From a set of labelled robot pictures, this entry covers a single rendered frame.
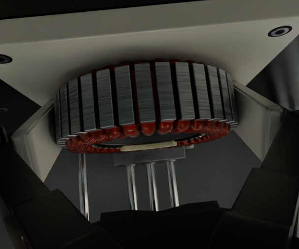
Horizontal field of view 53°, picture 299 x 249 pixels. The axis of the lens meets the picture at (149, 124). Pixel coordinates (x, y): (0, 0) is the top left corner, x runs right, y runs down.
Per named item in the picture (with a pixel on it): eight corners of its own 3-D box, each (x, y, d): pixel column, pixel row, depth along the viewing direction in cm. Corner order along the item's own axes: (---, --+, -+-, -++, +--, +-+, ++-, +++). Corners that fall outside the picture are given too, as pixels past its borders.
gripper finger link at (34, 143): (39, 191, 14) (23, 193, 14) (68, 139, 21) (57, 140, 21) (25, 133, 13) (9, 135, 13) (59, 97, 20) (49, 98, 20)
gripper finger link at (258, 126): (267, 108, 14) (283, 106, 14) (225, 80, 20) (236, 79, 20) (265, 167, 15) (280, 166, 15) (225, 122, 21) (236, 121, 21)
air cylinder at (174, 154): (109, 114, 31) (113, 167, 30) (179, 106, 32) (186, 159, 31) (114, 123, 36) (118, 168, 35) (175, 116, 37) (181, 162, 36)
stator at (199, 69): (21, 65, 14) (23, 144, 13) (258, 42, 14) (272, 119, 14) (77, 114, 25) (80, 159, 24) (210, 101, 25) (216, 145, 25)
